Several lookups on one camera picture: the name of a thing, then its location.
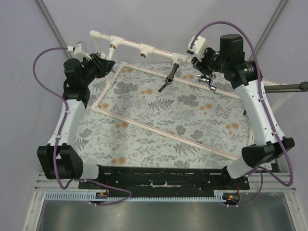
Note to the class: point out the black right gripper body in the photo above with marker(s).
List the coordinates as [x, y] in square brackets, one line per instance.
[205, 65]

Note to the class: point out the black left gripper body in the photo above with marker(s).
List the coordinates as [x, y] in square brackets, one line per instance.
[96, 63]

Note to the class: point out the white pipe frame red stripe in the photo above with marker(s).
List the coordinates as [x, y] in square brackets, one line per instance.
[144, 51]

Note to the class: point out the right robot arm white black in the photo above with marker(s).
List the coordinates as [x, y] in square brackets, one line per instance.
[231, 58]

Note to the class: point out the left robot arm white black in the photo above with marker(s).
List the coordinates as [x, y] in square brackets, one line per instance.
[59, 158]

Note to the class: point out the chrome faucet on mat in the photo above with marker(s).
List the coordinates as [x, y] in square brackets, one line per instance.
[207, 80]

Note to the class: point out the dark grey lever faucet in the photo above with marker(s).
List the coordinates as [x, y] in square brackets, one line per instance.
[169, 79]

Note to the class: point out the floral patterned table mat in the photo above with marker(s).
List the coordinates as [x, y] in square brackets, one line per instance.
[182, 126]

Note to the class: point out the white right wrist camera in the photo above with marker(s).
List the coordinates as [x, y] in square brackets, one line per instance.
[197, 47]

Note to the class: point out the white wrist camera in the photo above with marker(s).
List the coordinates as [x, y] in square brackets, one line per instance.
[197, 47]
[79, 50]

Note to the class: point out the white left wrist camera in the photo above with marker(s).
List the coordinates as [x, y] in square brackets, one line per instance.
[79, 50]

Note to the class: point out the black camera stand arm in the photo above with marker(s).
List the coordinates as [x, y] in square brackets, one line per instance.
[301, 87]

